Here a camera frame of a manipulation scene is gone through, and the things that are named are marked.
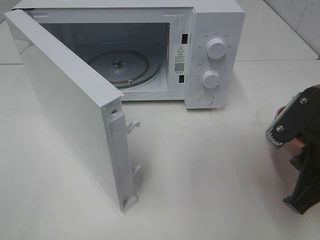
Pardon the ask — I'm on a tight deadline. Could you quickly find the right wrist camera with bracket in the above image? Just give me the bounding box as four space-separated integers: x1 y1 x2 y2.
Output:
265 86 320 148

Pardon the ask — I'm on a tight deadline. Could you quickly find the white timer knob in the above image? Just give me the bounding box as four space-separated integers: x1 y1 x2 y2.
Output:
202 70 221 89

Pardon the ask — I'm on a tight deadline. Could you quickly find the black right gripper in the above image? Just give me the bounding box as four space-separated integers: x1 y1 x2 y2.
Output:
283 125 320 215

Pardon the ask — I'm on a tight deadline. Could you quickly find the glass microwave turntable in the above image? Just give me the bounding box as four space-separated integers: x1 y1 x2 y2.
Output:
88 50 162 89

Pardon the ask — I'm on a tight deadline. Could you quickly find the upper white power knob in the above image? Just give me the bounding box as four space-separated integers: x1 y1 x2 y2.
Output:
205 36 227 60

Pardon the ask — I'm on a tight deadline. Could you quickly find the pink round plate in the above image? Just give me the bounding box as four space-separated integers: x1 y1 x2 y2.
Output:
274 84 320 157

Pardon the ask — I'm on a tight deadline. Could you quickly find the round white door button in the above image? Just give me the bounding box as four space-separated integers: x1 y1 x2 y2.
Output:
198 93 214 106

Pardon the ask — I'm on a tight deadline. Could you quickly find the white microwave oven body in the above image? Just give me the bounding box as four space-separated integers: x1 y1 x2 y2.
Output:
10 0 246 109

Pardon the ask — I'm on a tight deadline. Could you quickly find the white microwave door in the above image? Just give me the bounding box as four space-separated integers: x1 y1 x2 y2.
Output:
5 9 140 211

